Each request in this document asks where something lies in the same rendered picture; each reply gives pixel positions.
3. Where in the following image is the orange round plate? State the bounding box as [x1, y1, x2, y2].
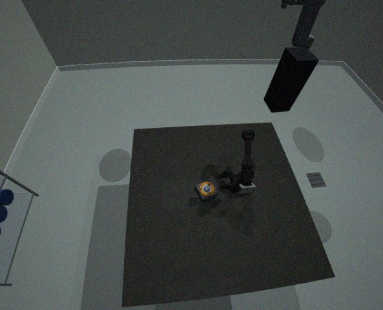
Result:
[200, 182, 214, 196]

